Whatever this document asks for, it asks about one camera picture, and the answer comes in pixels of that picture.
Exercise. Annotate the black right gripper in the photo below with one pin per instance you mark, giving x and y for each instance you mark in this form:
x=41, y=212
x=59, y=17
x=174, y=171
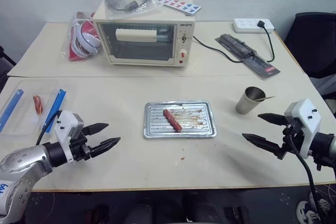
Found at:
x=292, y=136

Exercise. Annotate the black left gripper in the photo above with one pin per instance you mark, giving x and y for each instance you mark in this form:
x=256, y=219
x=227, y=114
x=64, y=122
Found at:
x=78, y=148

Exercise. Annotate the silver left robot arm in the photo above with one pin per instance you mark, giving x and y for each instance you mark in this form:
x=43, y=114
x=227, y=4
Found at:
x=15, y=161

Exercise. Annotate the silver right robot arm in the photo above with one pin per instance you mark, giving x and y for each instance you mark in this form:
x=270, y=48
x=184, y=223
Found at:
x=324, y=145

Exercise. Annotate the metal cup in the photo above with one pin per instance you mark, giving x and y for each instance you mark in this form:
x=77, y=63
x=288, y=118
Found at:
x=246, y=103

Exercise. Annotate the small red sausage piece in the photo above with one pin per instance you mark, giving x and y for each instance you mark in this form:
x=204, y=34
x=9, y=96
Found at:
x=38, y=104

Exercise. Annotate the metal baking tray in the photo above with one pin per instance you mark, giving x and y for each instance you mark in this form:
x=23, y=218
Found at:
x=197, y=127

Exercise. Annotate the long red sausage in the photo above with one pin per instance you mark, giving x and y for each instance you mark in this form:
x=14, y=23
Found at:
x=172, y=120

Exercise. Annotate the clear container with blue clips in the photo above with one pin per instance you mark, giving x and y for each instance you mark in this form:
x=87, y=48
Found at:
x=26, y=119

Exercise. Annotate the black flat package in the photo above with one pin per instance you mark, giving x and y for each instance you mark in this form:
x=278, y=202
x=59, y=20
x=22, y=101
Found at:
x=244, y=51

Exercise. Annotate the black white sneaker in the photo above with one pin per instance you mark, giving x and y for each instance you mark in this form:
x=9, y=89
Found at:
x=304, y=208

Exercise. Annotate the black office chair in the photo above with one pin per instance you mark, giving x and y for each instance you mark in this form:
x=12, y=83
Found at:
x=312, y=40

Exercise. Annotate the white power strip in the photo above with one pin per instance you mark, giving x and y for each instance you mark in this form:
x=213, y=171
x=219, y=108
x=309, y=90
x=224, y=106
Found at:
x=244, y=24

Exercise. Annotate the dark chair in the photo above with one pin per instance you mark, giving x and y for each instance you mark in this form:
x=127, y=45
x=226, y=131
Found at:
x=4, y=69

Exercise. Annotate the cream toaster oven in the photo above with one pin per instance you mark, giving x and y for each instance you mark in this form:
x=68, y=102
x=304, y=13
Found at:
x=187, y=37

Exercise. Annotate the white card with hearts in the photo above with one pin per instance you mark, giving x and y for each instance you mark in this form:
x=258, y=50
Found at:
x=178, y=3

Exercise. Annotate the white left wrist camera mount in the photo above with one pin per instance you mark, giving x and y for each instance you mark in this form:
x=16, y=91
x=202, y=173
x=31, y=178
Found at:
x=65, y=124

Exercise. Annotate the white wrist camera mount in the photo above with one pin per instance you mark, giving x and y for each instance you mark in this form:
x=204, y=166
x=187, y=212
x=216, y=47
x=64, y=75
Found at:
x=304, y=113
x=65, y=124

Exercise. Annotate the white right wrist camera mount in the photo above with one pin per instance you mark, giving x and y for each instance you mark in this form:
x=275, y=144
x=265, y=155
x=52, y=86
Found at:
x=304, y=113

